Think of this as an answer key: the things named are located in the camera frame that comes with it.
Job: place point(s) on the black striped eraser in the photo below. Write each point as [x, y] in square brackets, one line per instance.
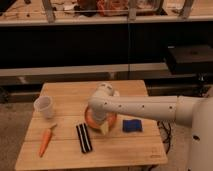
[84, 138]

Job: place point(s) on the white tube package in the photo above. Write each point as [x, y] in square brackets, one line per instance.
[116, 94]

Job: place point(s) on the cream tipped end effector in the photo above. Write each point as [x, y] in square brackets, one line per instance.
[104, 128]

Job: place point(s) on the blue sponge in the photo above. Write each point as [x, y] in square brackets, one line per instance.
[133, 125]

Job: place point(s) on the orange bowl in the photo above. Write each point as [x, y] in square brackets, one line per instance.
[110, 119]

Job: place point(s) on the orange toy carrot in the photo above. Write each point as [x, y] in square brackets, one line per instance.
[46, 139]

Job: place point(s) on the black box on shelf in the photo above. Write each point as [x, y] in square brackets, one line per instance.
[190, 59]

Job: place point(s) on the clear plastic cup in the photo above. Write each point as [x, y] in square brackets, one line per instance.
[44, 105]

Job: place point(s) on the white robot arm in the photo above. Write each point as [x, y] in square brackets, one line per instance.
[194, 112]

